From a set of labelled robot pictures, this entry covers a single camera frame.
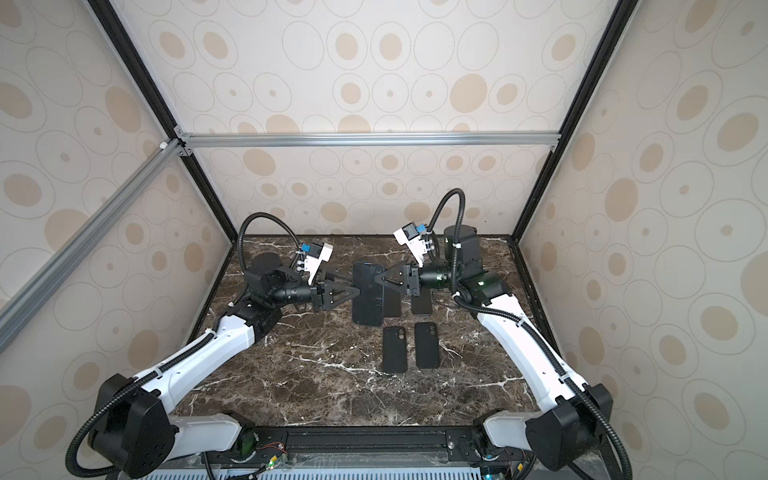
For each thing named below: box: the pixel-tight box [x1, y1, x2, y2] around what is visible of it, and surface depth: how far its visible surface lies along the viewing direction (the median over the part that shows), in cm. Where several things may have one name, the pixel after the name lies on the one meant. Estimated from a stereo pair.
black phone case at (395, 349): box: [383, 326, 408, 373], surface depth 92 cm
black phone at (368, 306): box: [352, 262, 384, 327], surface depth 65 cm
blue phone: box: [411, 288, 433, 314], surface depth 102 cm
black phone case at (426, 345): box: [415, 322, 439, 369], surface depth 92 cm
